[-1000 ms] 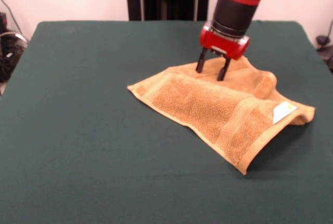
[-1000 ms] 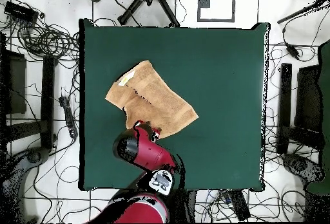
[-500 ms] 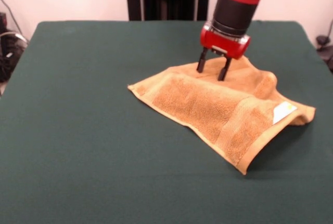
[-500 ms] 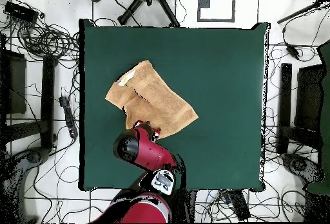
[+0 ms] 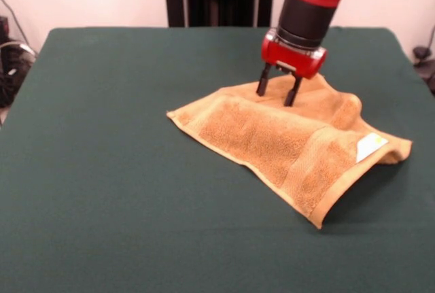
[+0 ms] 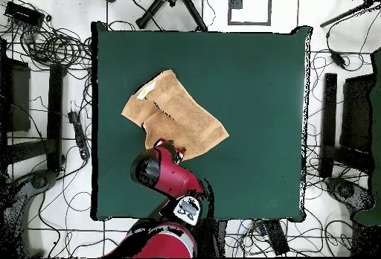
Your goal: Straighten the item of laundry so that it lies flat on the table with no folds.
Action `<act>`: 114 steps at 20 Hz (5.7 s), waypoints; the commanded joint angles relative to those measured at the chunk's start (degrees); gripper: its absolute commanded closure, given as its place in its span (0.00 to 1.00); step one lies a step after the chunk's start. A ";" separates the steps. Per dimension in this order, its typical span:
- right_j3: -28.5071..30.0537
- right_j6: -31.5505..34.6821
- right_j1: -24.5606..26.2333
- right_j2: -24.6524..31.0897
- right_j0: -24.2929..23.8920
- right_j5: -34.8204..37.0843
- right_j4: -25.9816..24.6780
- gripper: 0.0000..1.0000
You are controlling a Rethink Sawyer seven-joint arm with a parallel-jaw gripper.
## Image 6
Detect dark box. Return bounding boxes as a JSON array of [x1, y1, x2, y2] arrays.
[[340, 74, 374, 153], [0, 57, 31, 133]]

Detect black office chair base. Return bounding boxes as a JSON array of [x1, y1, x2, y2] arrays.
[[100, 0, 214, 32]]

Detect tan terry towel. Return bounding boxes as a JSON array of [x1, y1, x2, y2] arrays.
[[121, 68, 230, 162]]

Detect black metal stand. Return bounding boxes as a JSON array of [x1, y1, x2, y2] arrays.
[[5, 63, 67, 173], [318, 72, 373, 179]]

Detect dark green table cloth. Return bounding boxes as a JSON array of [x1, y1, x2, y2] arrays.
[[90, 22, 313, 223]]

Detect black tripod leg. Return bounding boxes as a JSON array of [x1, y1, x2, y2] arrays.
[[319, 0, 381, 28]]

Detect black power strip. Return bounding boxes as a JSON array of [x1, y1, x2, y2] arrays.
[[67, 110, 91, 161], [264, 220, 290, 256]]

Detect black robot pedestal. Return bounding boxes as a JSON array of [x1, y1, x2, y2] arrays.
[[193, 218, 228, 258]]

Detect grey chair base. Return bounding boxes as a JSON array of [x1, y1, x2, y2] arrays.
[[324, 176, 376, 212], [0, 169, 59, 258]]

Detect tangled black cables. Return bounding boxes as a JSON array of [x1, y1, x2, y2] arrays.
[[0, 23, 93, 72]]

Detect black electronics box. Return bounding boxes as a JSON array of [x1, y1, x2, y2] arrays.
[[4, 1, 45, 28]]

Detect black power adapter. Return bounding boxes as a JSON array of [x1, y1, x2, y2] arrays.
[[329, 49, 347, 69]]

